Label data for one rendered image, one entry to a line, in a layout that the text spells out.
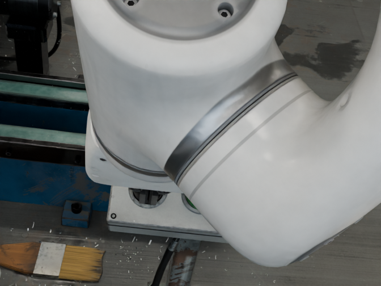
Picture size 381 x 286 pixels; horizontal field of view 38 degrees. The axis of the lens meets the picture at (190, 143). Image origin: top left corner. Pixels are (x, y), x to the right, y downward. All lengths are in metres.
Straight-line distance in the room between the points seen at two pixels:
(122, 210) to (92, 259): 0.27
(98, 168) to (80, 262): 0.40
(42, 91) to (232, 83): 0.64
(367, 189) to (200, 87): 0.07
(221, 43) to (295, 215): 0.07
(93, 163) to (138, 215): 0.15
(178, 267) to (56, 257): 0.20
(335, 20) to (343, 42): 0.09
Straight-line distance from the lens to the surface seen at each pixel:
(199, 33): 0.20
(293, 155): 0.22
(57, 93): 0.84
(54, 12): 0.85
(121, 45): 0.20
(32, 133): 0.78
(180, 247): 0.62
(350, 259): 0.88
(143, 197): 0.49
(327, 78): 1.17
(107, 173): 0.40
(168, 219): 0.52
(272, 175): 0.22
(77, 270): 0.78
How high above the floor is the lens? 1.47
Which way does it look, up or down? 45 degrees down
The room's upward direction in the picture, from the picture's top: 11 degrees clockwise
